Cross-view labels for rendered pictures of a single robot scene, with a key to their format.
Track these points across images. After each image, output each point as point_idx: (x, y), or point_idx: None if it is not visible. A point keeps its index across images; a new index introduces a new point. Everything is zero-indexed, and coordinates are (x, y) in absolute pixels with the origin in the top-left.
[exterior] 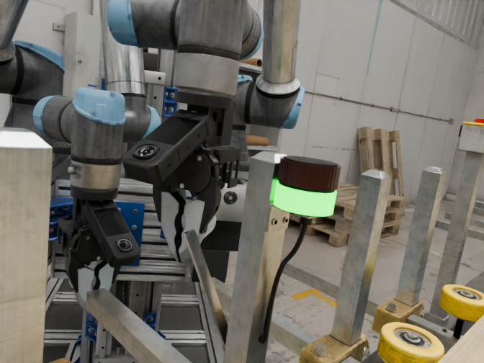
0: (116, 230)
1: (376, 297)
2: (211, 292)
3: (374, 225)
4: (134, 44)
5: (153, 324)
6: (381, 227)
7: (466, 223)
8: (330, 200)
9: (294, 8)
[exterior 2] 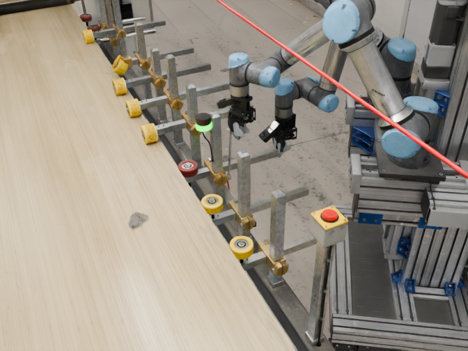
0: (269, 129)
1: (285, 248)
2: (229, 148)
3: (237, 170)
4: None
5: (407, 251)
6: (241, 175)
7: (313, 278)
8: (196, 125)
9: (356, 67)
